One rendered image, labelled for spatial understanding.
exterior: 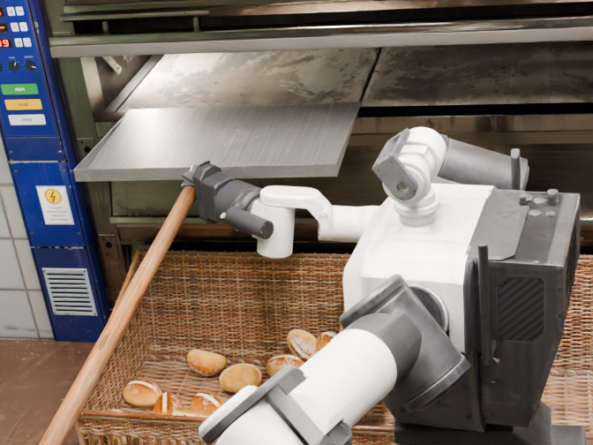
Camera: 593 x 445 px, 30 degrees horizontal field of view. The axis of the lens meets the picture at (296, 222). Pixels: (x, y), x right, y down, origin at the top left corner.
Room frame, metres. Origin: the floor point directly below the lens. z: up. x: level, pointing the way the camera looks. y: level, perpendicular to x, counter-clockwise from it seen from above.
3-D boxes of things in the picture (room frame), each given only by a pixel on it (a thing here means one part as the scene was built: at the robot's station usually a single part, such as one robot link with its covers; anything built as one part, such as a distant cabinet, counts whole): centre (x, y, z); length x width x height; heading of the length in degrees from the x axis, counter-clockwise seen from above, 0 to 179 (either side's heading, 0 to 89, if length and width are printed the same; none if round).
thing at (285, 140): (2.19, 0.13, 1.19); 0.55 x 0.36 x 0.03; 76
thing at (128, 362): (2.05, 0.20, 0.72); 0.56 x 0.49 x 0.28; 73
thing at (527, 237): (1.32, -0.22, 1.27); 0.34 x 0.30 x 0.36; 158
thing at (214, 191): (1.87, 0.13, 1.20); 0.12 x 0.10 x 0.13; 41
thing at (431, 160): (1.35, -0.17, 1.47); 0.10 x 0.07 x 0.09; 158
